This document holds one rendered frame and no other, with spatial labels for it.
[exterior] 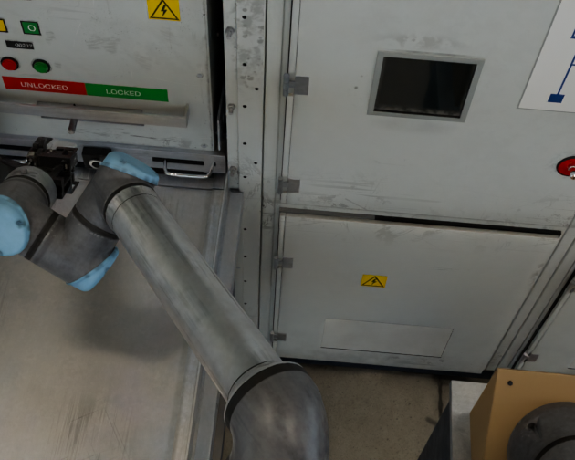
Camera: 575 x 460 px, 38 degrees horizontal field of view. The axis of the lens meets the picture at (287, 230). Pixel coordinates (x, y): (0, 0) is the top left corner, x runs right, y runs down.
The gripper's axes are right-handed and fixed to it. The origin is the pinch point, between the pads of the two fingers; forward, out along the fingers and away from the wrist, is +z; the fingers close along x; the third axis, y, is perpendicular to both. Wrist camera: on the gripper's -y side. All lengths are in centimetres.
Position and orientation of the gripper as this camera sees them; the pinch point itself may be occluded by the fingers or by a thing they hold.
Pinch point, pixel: (54, 145)
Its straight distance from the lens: 169.4
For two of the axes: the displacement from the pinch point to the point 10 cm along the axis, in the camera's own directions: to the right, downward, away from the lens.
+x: 0.7, -8.9, -4.5
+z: 0.4, -4.5, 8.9
